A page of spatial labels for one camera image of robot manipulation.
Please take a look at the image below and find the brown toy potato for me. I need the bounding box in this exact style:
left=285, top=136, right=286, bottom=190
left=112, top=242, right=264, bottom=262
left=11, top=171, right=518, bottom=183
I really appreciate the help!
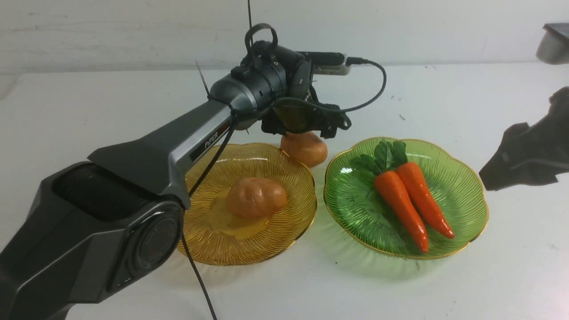
left=225, top=177, right=287, bottom=219
left=280, top=132, right=329, bottom=168

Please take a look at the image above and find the green glass plate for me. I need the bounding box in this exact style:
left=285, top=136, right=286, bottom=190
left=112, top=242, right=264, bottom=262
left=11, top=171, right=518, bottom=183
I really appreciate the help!
left=323, top=136, right=489, bottom=260

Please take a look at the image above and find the amber glass plate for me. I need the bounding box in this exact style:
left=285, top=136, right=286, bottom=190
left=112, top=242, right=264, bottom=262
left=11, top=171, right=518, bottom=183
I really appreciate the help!
left=183, top=143, right=317, bottom=266

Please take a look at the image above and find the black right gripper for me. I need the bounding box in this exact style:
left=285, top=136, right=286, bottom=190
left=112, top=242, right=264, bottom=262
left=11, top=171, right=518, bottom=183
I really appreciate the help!
left=478, top=87, right=569, bottom=191

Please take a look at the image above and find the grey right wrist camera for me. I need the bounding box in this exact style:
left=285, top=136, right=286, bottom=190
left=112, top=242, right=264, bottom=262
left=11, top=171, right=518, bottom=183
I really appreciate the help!
left=535, top=22, right=569, bottom=65

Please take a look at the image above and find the orange toy carrot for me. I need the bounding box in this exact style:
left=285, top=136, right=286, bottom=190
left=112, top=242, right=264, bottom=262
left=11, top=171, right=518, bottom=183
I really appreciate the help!
left=388, top=140, right=455, bottom=239
left=349, top=140, right=429, bottom=253

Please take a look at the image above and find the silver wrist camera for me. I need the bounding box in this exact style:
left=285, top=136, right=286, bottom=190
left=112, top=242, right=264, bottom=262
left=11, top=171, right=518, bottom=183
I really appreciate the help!
left=300, top=52, right=351, bottom=76

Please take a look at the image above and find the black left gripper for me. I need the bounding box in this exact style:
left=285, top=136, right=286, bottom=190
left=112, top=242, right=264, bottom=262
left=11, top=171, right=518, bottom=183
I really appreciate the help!
left=261, top=87, right=352, bottom=139

